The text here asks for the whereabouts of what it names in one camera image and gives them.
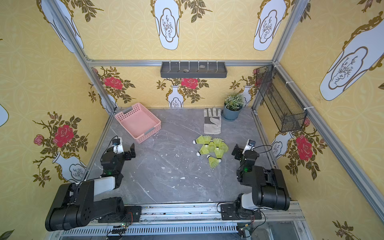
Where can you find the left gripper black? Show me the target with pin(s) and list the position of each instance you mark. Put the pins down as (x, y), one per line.
(125, 154)

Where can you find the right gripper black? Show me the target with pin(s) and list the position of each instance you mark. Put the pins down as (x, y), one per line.
(240, 153)

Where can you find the yellow shuttlecock four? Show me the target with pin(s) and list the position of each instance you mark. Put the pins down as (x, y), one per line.
(217, 142)

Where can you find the yellow shuttlecock three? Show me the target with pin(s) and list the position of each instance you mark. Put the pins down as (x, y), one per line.
(211, 146)

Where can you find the pink plastic storage basket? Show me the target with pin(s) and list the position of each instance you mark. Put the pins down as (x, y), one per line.
(139, 122)

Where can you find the yellow shuttlecock two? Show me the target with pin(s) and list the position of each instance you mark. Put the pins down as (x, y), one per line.
(204, 150)

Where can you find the yellow shuttlecock one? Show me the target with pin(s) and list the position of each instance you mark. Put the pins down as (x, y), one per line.
(202, 140)

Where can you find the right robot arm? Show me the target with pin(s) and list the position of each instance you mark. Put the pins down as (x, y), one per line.
(269, 190)

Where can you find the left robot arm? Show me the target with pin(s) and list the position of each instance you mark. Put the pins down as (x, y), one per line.
(74, 205)

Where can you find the yellow shuttlecock five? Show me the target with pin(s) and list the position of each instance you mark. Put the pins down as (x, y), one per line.
(223, 146)

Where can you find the yellow shuttlecock six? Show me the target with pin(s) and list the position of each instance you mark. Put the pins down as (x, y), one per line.
(219, 153)

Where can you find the yellow shuttlecock seven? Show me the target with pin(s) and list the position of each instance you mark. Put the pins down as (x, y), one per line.
(213, 162)

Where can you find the white grey work glove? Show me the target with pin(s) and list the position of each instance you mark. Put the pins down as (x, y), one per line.
(212, 121)

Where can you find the potted plant blue pot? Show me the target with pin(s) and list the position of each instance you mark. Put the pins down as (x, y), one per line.
(233, 105)

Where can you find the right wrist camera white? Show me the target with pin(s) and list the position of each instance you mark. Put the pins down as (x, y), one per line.
(250, 145)

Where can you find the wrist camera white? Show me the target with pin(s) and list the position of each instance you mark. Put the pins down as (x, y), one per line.
(117, 145)
(250, 145)

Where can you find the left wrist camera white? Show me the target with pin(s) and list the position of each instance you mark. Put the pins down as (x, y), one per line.
(117, 145)

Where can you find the black wire mesh basket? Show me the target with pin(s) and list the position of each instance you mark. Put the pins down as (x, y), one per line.
(287, 111)

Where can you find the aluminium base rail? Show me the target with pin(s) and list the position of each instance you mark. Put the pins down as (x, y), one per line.
(197, 218)

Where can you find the grey wall shelf tray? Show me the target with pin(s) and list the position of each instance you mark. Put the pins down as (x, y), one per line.
(193, 69)

